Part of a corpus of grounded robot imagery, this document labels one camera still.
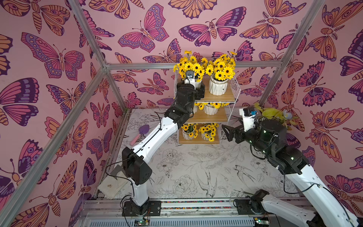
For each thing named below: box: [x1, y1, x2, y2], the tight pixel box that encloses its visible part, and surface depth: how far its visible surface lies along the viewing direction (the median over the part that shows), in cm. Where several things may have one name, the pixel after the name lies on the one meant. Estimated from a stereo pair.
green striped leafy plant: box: [253, 102, 295, 130], surface depth 87 cm
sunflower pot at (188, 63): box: [172, 50, 209, 89], surface depth 62 cm
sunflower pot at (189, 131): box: [181, 122, 199, 140], surface depth 94 cm
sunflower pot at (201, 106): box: [192, 102, 205, 114], surface depth 75 cm
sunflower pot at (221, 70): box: [205, 49, 238, 96], surface depth 63 cm
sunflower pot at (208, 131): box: [198, 122, 220, 143], surface depth 91 cm
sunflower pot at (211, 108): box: [203, 102, 222, 115], surface depth 81 cm
